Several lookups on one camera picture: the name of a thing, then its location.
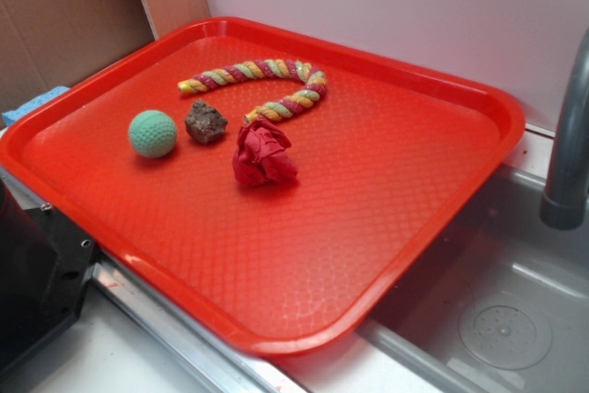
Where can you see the crumpled red paper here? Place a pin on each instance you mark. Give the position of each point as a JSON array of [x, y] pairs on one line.
[[261, 156]]

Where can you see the grey sink basin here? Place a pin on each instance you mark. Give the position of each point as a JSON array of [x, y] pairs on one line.
[[497, 303]]

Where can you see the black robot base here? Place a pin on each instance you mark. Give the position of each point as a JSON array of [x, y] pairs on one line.
[[46, 261]]

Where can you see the green dimpled ball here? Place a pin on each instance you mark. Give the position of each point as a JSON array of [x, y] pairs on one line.
[[152, 134]]

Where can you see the blue sponge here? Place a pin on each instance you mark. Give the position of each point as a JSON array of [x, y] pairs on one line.
[[11, 116]]

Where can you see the brown rock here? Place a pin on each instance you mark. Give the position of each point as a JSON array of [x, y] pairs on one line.
[[204, 123]]

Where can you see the brown cardboard panel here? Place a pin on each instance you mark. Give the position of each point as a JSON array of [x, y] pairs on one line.
[[52, 43]]

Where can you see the red plastic tray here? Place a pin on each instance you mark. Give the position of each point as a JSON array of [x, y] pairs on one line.
[[385, 160]]

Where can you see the grey metal faucet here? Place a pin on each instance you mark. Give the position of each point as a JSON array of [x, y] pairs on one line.
[[566, 191]]

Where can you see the multicolour twisted rope toy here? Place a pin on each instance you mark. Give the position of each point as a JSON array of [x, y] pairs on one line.
[[313, 80]]

